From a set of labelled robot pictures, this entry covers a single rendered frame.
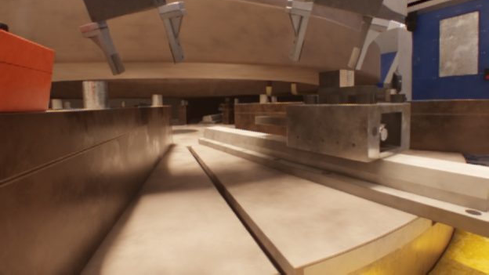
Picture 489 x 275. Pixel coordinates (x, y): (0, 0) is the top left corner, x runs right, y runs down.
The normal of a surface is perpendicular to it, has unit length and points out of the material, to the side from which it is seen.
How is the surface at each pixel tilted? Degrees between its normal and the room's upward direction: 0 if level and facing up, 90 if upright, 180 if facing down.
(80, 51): 90
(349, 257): 90
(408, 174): 72
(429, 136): 90
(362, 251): 90
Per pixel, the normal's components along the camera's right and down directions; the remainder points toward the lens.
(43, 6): 0.10, 0.07
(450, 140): -0.57, 0.07
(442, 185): -0.81, -0.26
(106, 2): -0.07, 0.47
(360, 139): -0.84, 0.06
